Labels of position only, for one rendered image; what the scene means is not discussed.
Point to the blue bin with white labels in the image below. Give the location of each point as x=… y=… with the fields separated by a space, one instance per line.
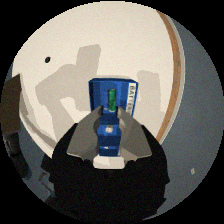
x=124 y=96

